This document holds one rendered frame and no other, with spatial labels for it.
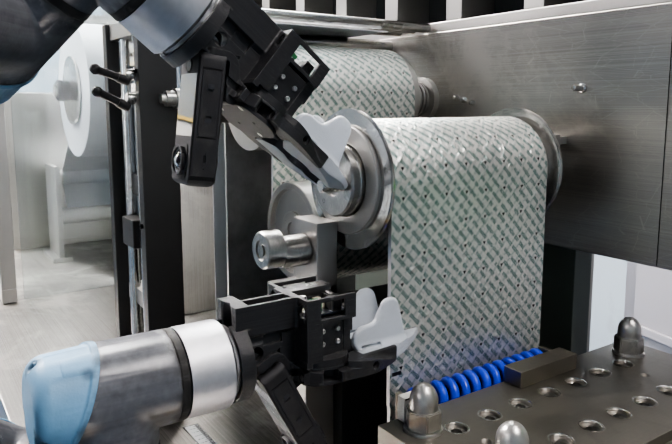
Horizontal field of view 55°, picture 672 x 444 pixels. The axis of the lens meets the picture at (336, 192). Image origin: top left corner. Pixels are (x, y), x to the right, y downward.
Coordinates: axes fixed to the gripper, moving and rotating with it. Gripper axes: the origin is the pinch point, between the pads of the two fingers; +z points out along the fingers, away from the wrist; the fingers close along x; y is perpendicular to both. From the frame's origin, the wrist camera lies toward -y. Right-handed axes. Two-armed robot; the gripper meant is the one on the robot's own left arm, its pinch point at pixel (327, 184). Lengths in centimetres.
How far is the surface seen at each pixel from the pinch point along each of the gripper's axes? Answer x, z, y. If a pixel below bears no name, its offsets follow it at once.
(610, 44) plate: -5.9, 18.6, 35.1
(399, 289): -4.2, 11.3, -4.4
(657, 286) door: 73, 189, 80
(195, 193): 70, 17, 1
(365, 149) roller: -1.7, 0.3, 4.8
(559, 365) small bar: -10.3, 31.8, -0.6
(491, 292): -4.2, 23.4, 2.3
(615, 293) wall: 97, 204, 80
